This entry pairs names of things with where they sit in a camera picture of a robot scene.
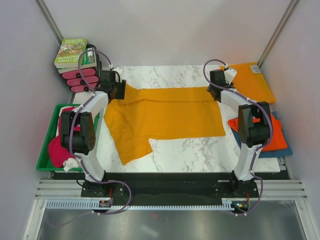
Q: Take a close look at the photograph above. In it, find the yellow t shirt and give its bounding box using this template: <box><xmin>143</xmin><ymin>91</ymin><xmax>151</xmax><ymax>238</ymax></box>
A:
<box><xmin>104</xmin><ymin>84</ymin><xmax>226</xmax><ymax>165</ymax></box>

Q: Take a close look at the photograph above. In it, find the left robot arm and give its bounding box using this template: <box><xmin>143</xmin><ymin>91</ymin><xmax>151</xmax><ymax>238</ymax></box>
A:
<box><xmin>59</xmin><ymin>69</ymin><xmax>126</xmax><ymax>197</ymax></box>

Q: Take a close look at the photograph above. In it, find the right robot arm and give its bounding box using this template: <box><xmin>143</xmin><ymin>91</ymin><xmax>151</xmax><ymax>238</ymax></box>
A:
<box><xmin>207</xmin><ymin>69</ymin><xmax>273</xmax><ymax>197</ymax></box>

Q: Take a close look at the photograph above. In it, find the pink and black drawer unit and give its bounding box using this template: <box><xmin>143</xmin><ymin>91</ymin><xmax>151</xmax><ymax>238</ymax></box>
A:
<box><xmin>59</xmin><ymin>44</ymin><xmax>102</xmax><ymax>93</ymax></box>

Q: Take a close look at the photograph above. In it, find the orange plastic folder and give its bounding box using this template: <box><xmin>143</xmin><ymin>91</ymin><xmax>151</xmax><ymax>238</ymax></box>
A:
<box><xmin>229</xmin><ymin>62</ymin><xmax>276</xmax><ymax>104</ymax></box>

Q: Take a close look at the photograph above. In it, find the green illustrated book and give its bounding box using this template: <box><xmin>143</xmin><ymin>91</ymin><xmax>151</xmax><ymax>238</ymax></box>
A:
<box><xmin>54</xmin><ymin>38</ymin><xmax>87</xmax><ymax>69</ymax></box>

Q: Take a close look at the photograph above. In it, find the white t shirt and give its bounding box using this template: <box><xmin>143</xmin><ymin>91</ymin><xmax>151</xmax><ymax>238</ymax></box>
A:
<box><xmin>63</xmin><ymin>157</ymin><xmax>82</xmax><ymax>173</ymax></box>

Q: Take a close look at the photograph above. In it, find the magenta t shirt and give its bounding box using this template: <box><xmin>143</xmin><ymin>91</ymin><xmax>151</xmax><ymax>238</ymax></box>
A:
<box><xmin>48</xmin><ymin>105</ymin><xmax>76</xmax><ymax>168</ymax></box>

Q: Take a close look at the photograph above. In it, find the folded orange t shirt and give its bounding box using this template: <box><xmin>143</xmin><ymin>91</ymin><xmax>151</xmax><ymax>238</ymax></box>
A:
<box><xmin>227</xmin><ymin>109</ymin><xmax>288</xmax><ymax>153</ymax></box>

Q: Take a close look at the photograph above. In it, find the green plastic tray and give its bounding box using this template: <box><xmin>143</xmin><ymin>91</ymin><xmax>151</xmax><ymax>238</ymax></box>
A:
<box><xmin>36</xmin><ymin>103</ymin><xmax>101</xmax><ymax>172</ymax></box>

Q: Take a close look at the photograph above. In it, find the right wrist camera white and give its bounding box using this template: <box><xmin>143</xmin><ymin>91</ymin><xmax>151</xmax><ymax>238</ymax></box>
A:
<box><xmin>223</xmin><ymin>67</ymin><xmax>237</xmax><ymax>84</ymax></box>

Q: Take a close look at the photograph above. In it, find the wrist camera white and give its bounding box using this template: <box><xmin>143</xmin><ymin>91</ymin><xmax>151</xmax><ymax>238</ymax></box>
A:
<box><xmin>110</xmin><ymin>66</ymin><xmax>124</xmax><ymax>82</ymax></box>
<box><xmin>223</xmin><ymin>67</ymin><xmax>237</xmax><ymax>84</ymax></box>

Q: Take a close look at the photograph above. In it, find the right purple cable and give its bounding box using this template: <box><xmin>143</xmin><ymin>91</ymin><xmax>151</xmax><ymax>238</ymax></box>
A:
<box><xmin>202</xmin><ymin>59</ymin><xmax>275</xmax><ymax>217</ymax></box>

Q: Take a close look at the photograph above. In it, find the purple cable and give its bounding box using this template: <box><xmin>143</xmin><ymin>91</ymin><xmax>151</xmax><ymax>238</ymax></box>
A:
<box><xmin>45</xmin><ymin>49</ymin><xmax>134</xmax><ymax>228</ymax></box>
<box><xmin>202</xmin><ymin>59</ymin><xmax>275</xmax><ymax>217</ymax></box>

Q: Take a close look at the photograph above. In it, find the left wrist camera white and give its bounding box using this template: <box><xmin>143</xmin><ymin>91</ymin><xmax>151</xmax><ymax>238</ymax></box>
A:
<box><xmin>110</xmin><ymin>66</ymin><xmax>124</xmax><ymax>82</ymax></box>

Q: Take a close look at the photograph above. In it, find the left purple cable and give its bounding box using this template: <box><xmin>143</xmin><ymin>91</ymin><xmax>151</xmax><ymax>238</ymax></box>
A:
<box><xmin>45</xmin><ymin>49</ymin><xmax>134</xmax><ymax>228</ymax></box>

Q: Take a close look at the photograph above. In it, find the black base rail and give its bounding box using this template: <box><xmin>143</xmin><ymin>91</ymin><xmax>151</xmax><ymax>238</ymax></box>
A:
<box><xmin>52</xmin><ymin>170</ymin><xmax>290</xmax><ymax>207</ymax></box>

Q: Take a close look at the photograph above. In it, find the left aluminium corner post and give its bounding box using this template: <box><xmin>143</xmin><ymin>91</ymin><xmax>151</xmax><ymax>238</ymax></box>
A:
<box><xmin>34</xmin><ymin>0</ymin><xmax>63</xmax><ymax>44</ymax></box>

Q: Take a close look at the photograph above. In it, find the aluminium corner post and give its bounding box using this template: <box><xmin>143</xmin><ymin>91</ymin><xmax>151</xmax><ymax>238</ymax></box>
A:
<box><xmin>257</xmin><ymin>0</ymin><xmax>300</xmax><ymax>68</ymax></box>
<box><xmin>34</xmin><ymin>0</ymin><xmax>63</xmax><ymax>44</ymax></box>

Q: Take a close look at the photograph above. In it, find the right aluminium corner post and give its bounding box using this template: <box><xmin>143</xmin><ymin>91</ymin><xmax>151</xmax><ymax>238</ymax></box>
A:
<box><xmin>257</xmin><ymin>0</ymin><xmax>300</xmax><ymax>68</ymax></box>

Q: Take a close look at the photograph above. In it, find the white slotted cable duct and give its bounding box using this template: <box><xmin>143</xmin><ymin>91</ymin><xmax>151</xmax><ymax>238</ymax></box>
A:
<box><xmin>46</xmin><ymin>199</ymin><xmax>249</xmax><ymax>211</ymax></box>

